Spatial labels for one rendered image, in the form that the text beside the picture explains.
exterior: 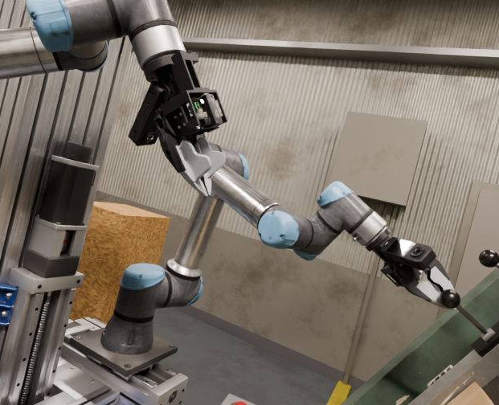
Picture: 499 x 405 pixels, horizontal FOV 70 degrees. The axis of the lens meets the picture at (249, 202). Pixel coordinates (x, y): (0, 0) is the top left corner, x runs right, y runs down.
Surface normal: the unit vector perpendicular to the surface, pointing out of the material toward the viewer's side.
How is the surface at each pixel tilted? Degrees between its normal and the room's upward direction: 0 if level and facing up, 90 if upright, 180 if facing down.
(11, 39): 72
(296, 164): 90
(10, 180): 90
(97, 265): 90
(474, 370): 90
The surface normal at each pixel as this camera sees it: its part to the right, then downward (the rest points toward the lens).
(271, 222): -0.64, -0.15
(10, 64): 0.39, 0.74
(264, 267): -0.41, -0.09
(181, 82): -0.54, 0.25
